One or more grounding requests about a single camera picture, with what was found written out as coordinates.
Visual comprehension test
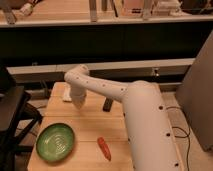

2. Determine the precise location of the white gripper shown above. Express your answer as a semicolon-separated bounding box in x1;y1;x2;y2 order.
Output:
70;87;87;109

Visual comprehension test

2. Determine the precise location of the white sponge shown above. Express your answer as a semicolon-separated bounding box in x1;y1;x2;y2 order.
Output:
62;87;72;102

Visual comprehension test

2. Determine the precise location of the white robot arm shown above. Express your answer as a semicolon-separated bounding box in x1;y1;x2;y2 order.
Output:
64;65;182;171

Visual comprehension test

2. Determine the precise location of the dark ceramic cup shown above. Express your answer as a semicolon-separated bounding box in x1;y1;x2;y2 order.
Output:
102;98;113;112

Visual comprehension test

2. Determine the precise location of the green ribbed plate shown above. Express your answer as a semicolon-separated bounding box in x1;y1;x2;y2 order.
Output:
36;123;75;163

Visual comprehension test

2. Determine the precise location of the red chili pepper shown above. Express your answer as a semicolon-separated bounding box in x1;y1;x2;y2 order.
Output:
97;137;111;161

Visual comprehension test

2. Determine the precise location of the wooden back bench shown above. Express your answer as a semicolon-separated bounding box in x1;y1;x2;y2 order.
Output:
0;0;213;28

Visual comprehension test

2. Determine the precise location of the grey cabinet panel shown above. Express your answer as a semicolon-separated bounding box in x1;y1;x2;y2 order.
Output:
175;30;213;151

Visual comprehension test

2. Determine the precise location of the grey metal rail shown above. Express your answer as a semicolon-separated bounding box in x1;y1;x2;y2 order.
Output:
8;58;194;83

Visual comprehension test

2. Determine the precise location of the black floor cable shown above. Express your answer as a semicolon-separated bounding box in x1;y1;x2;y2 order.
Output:
165;105;192;171

